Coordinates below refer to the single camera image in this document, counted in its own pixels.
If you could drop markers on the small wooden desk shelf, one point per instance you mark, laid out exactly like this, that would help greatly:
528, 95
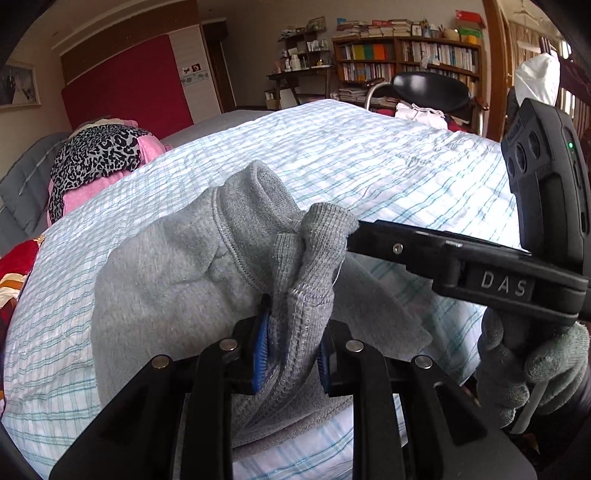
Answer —
304, 48

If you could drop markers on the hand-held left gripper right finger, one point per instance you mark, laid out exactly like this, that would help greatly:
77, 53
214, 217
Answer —
323, 364

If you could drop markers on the black chair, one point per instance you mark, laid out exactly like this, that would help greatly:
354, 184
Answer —
429, 87

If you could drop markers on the stack of books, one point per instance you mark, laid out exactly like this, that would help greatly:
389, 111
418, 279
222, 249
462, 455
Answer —
374, 28

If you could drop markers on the red patterned quilt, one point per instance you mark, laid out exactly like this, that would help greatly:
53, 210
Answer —
16, 277

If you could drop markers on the dark wooden door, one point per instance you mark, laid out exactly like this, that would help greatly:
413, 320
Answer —
219, 69

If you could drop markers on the white cloth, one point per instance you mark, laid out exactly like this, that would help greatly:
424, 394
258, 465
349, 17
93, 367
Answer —
420, 115

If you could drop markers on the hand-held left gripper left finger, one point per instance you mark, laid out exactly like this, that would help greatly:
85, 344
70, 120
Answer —
261, 350

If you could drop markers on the wooden desk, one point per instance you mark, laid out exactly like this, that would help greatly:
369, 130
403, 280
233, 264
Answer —
295, 78

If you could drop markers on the leopard print cloth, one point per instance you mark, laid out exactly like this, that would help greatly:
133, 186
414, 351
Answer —
97, 152

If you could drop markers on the bed with plaid sheet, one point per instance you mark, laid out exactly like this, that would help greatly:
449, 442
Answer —
369, 157

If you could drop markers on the grey padded headboard cushion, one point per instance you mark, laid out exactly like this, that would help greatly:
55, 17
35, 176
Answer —
23, 180

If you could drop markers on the person's right hand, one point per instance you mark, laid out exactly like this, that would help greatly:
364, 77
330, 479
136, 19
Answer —
503, 374

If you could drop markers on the red box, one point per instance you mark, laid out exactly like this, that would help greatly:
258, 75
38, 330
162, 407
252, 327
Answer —
468, 19

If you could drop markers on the grey sweatshirt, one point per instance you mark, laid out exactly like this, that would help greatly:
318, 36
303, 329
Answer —
161, 286

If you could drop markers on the wooden door frame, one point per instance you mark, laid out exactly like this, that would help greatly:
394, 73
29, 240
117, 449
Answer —
498, 69

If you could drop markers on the red wardrobe panel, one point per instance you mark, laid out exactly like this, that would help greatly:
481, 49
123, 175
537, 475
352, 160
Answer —
129, 87

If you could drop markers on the green box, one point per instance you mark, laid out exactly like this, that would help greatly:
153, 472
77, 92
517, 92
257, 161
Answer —
468, 34

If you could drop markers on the wooden bookshelf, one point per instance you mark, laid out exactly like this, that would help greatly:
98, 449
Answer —
415, 57

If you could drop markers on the white wardrobe door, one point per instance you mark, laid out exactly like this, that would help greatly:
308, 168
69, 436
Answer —
198, 92

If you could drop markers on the white hanging garment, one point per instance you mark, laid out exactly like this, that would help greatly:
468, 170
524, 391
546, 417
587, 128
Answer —
535, 78

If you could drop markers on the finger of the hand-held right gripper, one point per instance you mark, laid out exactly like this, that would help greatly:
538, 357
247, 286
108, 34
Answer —
485, 246
397, 242

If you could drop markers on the grey mattress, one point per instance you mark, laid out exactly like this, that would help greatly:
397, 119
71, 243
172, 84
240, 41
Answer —
217, 124

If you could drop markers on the framed wall photo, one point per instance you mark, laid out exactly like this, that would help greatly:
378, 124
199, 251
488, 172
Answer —
18, 85

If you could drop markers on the brown overhead cabinet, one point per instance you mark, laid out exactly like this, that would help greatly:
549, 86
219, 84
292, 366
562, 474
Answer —
115, 53

